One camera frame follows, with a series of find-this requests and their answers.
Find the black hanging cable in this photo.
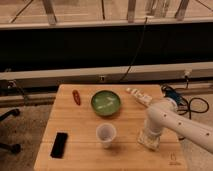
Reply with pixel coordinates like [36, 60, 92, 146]
[118, 16, 149, 83]

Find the white sponge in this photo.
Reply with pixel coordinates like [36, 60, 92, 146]
[138, 131, 160, 151]

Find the blue device on floor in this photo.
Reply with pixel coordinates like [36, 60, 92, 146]
[165, 90, 181, 104]

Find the black rectangular remote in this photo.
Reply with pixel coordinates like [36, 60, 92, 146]
[50, 132, 68, 158]

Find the translucent plastic cup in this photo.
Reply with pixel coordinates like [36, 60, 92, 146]
[96, 123, 117, 149]

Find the white toy block piece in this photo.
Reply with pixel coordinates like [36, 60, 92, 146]
[126, 88, 153, 107]

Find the wooden table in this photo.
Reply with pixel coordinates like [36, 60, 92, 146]
[34, 84, 187, 171]

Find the green ceramic bowl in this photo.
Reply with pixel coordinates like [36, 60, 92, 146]
[91, 90, 121, 117]

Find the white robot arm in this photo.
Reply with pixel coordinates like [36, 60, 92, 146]
[141, 99, 213, 154]

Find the black office chair base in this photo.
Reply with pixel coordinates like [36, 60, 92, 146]
[0, 108, 22, 155]

